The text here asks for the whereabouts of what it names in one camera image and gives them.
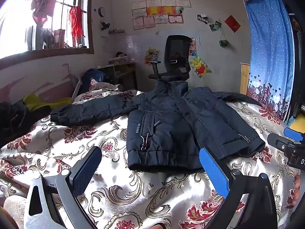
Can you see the blue backpack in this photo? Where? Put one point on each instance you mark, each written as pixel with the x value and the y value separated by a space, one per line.
pixel 94 76

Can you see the dark red hanging clothes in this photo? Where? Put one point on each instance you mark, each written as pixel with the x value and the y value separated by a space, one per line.
pixel 41 4

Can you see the floral pillow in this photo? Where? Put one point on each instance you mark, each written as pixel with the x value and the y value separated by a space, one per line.
pixel 104 85

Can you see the light wooden board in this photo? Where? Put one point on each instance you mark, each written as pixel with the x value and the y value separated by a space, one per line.
pixel 245 78

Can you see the yellow bear poster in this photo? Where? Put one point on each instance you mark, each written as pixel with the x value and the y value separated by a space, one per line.
pixel 200 66

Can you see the beige fluffy cloth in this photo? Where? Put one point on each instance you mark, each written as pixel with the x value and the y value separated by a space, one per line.
pixel 14 210

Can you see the stack of books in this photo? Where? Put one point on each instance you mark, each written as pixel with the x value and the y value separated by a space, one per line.
pixel 121 58

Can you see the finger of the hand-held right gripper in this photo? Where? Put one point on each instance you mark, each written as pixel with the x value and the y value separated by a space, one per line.
pixel 294 134
pixel 278 143

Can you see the white bed headboard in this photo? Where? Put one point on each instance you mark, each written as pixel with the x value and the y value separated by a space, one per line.
pixel 77 87

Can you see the barred window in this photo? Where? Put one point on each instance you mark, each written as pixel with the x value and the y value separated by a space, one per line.
pixel 14 28

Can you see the wooden desk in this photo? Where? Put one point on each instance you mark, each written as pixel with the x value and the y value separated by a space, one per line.
pixel 124 76

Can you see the black cloth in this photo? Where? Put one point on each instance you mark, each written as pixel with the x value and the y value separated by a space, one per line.
pixel 12 119

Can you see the paper bag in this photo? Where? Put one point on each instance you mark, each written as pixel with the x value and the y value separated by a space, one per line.
pixel 59 38

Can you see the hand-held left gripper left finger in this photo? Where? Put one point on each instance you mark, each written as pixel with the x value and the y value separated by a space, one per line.
pixel 83 174

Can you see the yellow-green cloth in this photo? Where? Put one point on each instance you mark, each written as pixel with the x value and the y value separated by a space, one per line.
pixel 43 103

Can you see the cartoon figure poster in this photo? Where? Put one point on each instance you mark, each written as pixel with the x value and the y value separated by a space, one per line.
pixel 193 46

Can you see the green hanging box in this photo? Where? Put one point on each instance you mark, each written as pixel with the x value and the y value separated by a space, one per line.
pixel 224 43

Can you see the floral satin bedspread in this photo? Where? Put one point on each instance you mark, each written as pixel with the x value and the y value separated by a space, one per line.
pixel 119 195

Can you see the red paper square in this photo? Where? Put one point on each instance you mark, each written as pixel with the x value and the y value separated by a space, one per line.
pixel 232 23

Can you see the round wall clock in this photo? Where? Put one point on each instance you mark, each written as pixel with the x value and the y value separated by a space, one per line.
pixel 102 12

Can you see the black mesh office chair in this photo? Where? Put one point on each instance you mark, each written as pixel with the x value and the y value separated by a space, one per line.
pixel 176 50

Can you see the group of wall certificates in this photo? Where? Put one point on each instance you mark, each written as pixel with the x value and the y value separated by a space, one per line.
pixel 162 14

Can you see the blue printed curtain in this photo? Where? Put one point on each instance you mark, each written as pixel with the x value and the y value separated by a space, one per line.
pixel 269 52

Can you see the dark navy puffer jacket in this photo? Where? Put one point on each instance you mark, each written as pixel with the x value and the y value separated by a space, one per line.
pixel 166 128

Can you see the green photo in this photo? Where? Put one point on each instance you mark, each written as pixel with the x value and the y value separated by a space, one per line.
pixel 215 26

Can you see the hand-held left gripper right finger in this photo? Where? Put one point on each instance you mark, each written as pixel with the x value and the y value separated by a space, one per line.
pixel 212 169

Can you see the black and white photo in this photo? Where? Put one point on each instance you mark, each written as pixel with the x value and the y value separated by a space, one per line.
pixel 202 19

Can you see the small wall shelf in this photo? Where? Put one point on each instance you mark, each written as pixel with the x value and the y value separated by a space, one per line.
pixel 116 31

